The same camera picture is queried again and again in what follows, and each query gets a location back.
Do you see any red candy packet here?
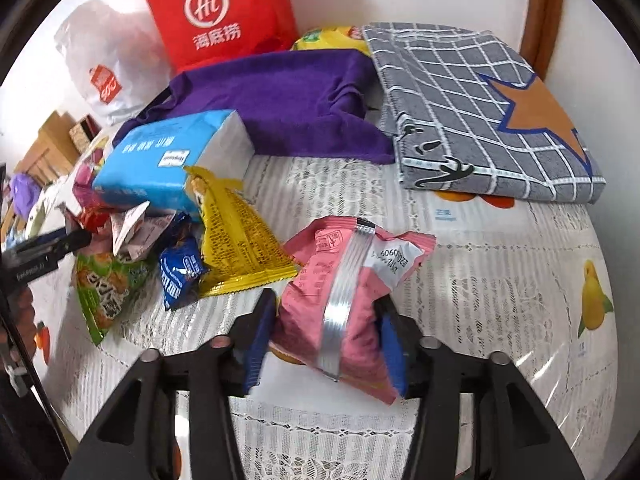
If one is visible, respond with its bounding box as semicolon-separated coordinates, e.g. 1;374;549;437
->
76;207;112;234

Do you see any green rice cracker bag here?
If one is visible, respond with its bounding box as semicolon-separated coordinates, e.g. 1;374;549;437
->
73;252;153;346

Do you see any pink patterned candy packet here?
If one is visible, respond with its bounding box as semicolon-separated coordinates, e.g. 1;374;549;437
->
73;148;106;209

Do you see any pale pink pastry packet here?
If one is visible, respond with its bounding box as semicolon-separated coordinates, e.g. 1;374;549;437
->
110;200;176;262

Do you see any blue tissue pack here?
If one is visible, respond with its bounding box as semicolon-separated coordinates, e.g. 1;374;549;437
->
92;110;255;218

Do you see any small blue snack packet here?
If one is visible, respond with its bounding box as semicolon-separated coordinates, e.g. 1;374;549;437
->
158;235;207;311

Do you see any yellow snack packet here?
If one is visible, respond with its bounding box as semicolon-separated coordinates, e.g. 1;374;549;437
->
184;166;297;297

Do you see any pink snack bag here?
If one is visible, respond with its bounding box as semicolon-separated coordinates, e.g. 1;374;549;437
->
271;216;436;404

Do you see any person's left hand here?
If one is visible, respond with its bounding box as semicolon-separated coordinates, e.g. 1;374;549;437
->
8;286;37;359

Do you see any wooden furniture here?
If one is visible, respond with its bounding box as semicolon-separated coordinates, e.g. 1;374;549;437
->
13;112;80;186

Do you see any patterned brown box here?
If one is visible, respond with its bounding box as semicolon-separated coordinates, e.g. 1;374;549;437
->
68;115;101;154

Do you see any white Miniso plastic bag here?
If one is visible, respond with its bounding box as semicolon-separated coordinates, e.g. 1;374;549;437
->
54;0;174;125

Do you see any red Hi paper bag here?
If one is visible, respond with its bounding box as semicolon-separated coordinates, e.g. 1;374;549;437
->
146;0;298;73

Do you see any grey checked star cloth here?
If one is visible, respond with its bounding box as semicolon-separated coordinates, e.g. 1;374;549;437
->
362;23;606;204

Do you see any purple towel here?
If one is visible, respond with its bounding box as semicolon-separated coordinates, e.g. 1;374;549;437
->
114;49;395;165

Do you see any yellow-green snack bag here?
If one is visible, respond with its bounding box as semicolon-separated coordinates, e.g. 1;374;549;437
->
291;26;370;56

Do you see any wooden door frame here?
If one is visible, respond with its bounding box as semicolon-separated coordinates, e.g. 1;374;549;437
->
520;0;564;80

